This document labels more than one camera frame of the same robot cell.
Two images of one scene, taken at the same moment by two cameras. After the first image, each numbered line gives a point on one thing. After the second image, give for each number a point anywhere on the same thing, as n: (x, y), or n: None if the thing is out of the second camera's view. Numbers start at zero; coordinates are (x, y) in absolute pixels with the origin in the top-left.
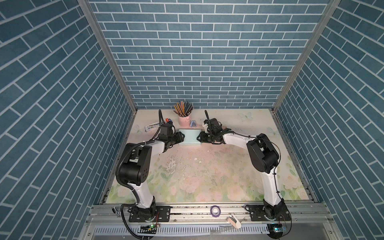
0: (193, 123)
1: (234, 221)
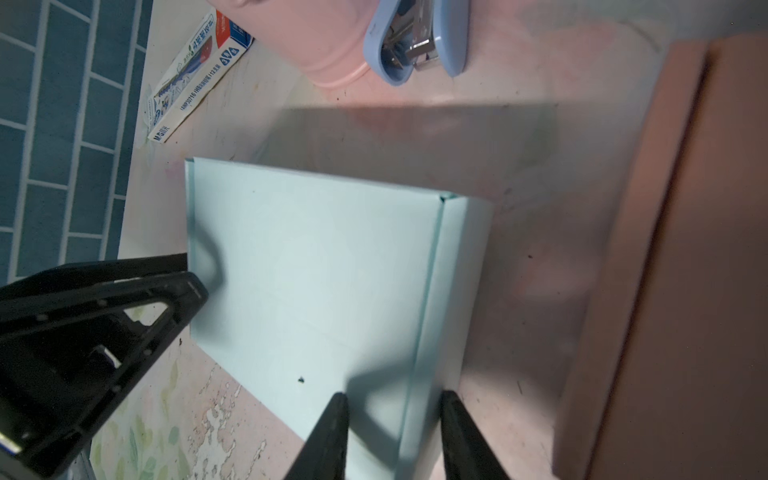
0: (406, 36)
1: None
